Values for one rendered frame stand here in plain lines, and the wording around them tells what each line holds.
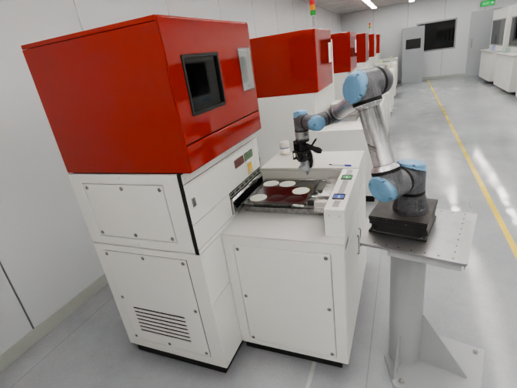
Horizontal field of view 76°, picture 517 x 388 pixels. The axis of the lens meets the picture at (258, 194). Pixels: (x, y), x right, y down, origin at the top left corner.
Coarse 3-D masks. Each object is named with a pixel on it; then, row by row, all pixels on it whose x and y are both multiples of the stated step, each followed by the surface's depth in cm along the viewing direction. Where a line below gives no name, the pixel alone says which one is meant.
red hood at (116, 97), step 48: (48, 48) 139; (96, 48) 130; (144, 48) 122; (192, 48) 136; (240, 48) 174; (48, 96) 150; (96, 96) 140; (144, 96) 130; (192, 96) 138; (240, 96) 176; (96, 144) 151; (144, 144) 140; (192, 144) 138
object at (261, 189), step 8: (296, 184) 199; (304, 184) 197; (312, 184) 196; (256, 192) 195; (264, 192) 194; (272, 192) 192; (280, 192) 190; (288, 192) 188; (248, 200) 186; (264, 200) 183; (272, 200) 182; (280, 200) 180; (288, 200) 179; (296, 200) 177; (304, 200) 176
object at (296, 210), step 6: (246, 210) 192; (252, 210) 190; (258, 210) 189; (264, 210) 188; (270, 210) 186; (276, 210) 184; (282, 210) 183; (288, 210) 182; (294, 210) 180; (300, 210) 179; (306, 210) 177; (312, 210) 176
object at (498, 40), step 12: (504, 12) 920; (492, 24) 1038; (504, 24) 916; (492, 36) 1033; (504, 36) 913; (492, 48) 983; (480, 60) 1087; (492, 60) 946; (480, 72) 1081; (492, 72) 958
